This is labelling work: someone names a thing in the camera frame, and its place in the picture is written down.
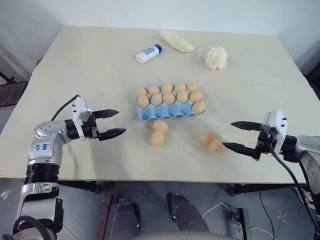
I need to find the rusty metal stand post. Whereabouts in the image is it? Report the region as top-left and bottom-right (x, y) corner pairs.
(101, 194), (119, 232)
(231, 207), (253, 240)

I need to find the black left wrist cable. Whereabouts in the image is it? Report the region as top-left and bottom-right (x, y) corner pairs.
(50, 94), (81, 121)

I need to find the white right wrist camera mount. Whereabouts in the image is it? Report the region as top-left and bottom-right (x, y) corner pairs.
(261, 108), (290, 154)

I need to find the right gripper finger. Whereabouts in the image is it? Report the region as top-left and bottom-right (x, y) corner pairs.
(230, 120), (263, 132)
(221, 141), (258, 157)

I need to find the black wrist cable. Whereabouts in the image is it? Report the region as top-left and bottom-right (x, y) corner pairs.
(268, 134), (320, 227)
(50, 94), (81, 121)

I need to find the black table frame bar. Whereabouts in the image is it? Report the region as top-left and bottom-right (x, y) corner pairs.
(57, 179), (102, 195)
(227, 183), (308, 196)

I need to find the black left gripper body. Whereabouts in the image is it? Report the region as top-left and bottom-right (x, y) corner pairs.
(80, 112), (101, 141)

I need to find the blue egg tray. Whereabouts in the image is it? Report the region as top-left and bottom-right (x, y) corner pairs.
(135, 85), (207, 122)

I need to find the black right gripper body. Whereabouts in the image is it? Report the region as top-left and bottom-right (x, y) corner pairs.
(252, 124), (276, 161)

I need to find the black stand beside table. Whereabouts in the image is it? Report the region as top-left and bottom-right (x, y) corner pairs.
(0, 70), (29, 109)

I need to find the white bottle with blue cap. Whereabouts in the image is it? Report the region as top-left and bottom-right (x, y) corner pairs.
(135, 44), (164, 65)

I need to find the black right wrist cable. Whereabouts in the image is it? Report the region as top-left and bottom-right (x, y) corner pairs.
(268, 134), (320, 227)

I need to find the dark rounded shape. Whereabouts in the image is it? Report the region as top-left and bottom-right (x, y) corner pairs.
(167, 192), (210, 233)
(113, 202), (141, 239)

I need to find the clear bag with white filling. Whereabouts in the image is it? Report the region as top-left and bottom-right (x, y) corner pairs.
(159, 29), (196, 54)

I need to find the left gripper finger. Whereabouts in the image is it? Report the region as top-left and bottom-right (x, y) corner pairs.
(98, 128), (127, 142)
(93, 108), (121, 121)

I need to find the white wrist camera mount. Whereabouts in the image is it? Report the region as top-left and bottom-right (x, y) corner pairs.
(261, 108), (290, 154)
(71, 95), (92, 140)

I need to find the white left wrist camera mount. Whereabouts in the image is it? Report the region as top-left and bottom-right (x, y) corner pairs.
(71, 95), (92, 140)

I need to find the dark object beside table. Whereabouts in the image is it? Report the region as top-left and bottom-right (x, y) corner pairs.
(303, 66), (320, 101)

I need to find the black left shoulder cable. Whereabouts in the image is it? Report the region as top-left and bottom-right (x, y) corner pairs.
(12, 214), (49, 240)

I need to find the white floor cable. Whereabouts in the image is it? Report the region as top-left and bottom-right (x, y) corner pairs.
(201, 201), (277, 240)

